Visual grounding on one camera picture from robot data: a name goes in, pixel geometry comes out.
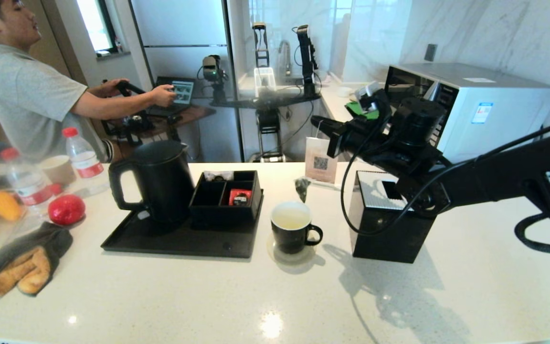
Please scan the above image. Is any red sachet packet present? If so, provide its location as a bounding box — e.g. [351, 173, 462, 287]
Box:
[229, 189, 253, 207]

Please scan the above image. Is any black braided cable sleeve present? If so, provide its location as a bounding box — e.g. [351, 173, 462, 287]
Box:
[515, 213, 550, 255]

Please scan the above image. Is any open laptop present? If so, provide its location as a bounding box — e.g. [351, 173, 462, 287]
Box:
[147, 77, 195, 118]

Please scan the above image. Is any water bottle red cap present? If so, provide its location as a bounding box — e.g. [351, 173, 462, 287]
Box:
[63, 127, 107, 193]
[1, 148, 56, 211]

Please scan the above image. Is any black compartment organizer box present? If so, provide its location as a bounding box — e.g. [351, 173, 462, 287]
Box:
[189, 171, 262, 227]

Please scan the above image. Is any black equipment stand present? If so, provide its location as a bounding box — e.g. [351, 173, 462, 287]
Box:
[208, 92, 323, 163]

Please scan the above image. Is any grey refrigerator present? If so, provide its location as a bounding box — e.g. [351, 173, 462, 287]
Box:
[129, 0, 245, 163]

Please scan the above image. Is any window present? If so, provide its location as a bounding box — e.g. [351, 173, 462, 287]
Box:
[75, 0, 118, 56]

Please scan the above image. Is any red toy tomato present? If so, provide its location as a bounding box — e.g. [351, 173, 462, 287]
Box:
[48, 194, 86, 226]

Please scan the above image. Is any orange fruit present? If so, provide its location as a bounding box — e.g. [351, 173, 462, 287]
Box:
[0, 191, 22, 221]

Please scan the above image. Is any grey and orange cloth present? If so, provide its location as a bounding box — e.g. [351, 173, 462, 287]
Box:
[0, 223, 74, 298]

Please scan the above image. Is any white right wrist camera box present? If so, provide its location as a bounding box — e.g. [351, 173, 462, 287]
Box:
[354, 81, 383, 114]

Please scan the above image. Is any pyramid tea bag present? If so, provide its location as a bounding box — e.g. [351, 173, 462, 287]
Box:
[294, 119, 324, 204]

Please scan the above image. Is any green cutting board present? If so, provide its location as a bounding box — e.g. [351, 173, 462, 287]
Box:
[347, 101, 381, 120]

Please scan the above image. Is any brown paper cup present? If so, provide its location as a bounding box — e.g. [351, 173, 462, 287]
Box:
[39, 155, 78, 188]

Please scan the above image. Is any black right camera cable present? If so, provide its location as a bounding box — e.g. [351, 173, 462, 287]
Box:
[341, 103, 550, 237]

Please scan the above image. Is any acrylic QR code sign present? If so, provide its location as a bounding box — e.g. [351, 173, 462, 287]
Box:
[305, 137, 338, 184]

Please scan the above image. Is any chrome faucet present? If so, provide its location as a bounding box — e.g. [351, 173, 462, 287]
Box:
[278, 40, 293, 78]

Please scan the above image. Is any black mug white inside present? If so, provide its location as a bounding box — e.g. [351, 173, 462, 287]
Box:
[270, 201, 323, 255]

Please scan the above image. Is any black white tea sachet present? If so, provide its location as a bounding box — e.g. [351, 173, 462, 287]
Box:
[202, 171, 234, 183]

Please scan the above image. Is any black serving tray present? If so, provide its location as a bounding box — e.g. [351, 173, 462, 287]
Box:
[102, 189, 264, 259]

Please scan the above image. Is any beige coaster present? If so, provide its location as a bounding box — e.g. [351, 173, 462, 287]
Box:
[266, 233, 317, 264]

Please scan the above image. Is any silver microwave oven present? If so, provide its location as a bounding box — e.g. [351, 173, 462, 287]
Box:
[385, 63, 550, 164]

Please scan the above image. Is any black ladder rack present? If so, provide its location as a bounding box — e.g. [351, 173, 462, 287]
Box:
[252, 22, 270, 68]

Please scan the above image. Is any black tissue box white lid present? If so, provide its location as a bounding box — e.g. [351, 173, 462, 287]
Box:
[349, 171, 437, 264]

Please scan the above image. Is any black electric kettle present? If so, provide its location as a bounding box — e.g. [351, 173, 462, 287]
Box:
[109, 140, 195, 225]

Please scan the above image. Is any person in grey t-shirt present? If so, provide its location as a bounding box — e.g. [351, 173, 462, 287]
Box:
[0, 0, 178, 163]

